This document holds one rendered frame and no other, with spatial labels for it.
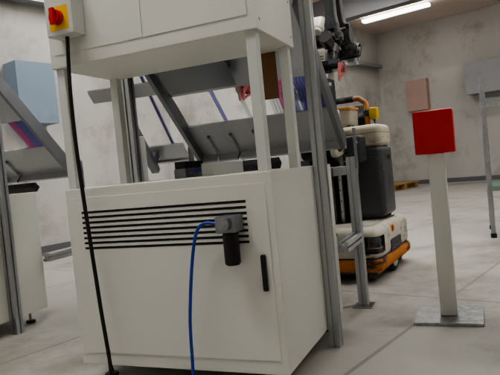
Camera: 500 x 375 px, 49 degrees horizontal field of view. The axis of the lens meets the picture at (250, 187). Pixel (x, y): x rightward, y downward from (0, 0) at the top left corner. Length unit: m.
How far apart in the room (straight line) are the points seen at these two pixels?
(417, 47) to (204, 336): 10.28
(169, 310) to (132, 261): 0.19
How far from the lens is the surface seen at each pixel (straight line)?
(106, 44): 1.74
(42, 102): 5.50
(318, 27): 2.92
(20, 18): 5.86
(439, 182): 2.14
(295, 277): 1.61
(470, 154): 11.10
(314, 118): 1.86
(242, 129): 2.41
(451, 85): 11.24
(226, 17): 1.55
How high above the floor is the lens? 0.63
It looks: 2 degrees down
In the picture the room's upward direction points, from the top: 6 degrees counter-clockwise
